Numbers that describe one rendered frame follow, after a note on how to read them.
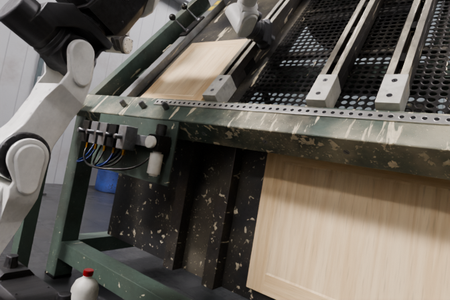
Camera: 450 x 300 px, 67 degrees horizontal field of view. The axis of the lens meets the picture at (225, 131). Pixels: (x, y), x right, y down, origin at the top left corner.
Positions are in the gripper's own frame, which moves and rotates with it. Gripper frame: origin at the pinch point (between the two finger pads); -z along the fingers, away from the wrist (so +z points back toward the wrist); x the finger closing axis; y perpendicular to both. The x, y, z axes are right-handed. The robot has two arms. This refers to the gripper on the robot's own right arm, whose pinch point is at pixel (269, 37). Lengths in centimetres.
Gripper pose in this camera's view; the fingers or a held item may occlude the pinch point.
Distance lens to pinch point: 153.2
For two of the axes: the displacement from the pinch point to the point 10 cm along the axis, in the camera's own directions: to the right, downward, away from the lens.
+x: 1.0, -10.0, -0.3
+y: -7.9, -0.9, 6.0
